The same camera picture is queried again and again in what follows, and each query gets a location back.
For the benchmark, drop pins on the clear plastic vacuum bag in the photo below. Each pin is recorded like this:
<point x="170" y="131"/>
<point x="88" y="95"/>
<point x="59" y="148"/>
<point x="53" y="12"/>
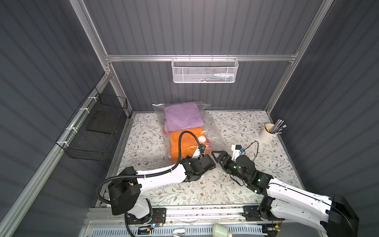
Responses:
<point x="210" y="127"/>

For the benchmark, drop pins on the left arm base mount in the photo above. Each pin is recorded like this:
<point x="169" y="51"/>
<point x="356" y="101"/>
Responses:
<point x="158" y="216"/>

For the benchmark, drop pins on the white wire mesh basket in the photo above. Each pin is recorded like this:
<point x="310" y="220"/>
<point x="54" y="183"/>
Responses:
<point x="183" y="67"/>

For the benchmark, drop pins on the orange trousers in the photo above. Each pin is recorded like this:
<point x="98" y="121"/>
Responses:
<point x="188" y="144"/>

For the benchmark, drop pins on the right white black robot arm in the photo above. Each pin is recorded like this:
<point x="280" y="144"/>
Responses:
<point x="333" y="216"/>

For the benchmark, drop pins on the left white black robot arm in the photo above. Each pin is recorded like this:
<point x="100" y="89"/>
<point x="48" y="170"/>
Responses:
<point x="125" y="189"/>

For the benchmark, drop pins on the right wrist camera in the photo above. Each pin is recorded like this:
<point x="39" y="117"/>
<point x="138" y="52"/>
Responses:
<point x="236" y="151"/>

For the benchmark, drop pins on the items in white basket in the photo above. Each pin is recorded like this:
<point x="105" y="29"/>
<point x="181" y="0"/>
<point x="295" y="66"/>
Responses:
<point x="213" y="78"/>

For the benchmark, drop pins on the folded purple cloth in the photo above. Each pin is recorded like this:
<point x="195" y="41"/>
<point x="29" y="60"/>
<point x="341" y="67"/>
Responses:
<point x="182" y="116"/>

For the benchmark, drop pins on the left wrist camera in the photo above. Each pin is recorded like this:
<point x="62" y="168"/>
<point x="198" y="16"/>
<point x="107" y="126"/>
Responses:
<point x="199" y="152"/>

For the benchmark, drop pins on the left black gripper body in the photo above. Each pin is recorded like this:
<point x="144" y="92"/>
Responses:
<point x="206" y="163"/>

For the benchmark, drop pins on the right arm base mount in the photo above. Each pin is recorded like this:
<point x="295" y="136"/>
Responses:
<point x="258" y="212"/>

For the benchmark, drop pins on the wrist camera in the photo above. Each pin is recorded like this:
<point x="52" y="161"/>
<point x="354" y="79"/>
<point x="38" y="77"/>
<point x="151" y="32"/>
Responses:
<point x="236" y="151"/>
<point x="199" y="152"/>

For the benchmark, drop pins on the white pen cup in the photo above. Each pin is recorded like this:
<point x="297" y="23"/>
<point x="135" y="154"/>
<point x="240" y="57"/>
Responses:
<point x="265" y="135"/>

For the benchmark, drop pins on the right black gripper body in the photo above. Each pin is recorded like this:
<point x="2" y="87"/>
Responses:
<point x="224" y="161"/>

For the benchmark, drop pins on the white round bag valve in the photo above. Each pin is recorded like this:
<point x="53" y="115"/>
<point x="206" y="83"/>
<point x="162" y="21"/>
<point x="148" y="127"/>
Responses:
<point x="202" y="139"/>

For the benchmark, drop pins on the black wire mesh basket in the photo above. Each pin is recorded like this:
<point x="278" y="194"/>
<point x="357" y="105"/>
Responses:
<point x="96" y="129"/>

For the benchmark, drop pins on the bundle of pens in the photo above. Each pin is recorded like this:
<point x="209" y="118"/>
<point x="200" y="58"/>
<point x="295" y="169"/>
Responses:
<point x="279" y="124"/>

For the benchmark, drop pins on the pale green lamp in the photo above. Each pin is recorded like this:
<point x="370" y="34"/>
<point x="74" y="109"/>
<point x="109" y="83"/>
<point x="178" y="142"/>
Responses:
<point x="220" y="231"/>

